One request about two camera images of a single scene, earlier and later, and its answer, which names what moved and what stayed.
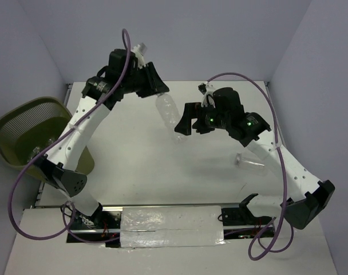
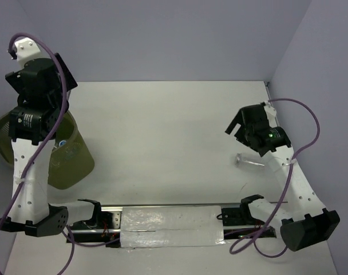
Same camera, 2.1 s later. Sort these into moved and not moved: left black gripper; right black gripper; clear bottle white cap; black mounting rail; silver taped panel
Moved: right black gripper; left black gripper; clear bottle white cap
Not moved: black mounting rail; silver taped panel
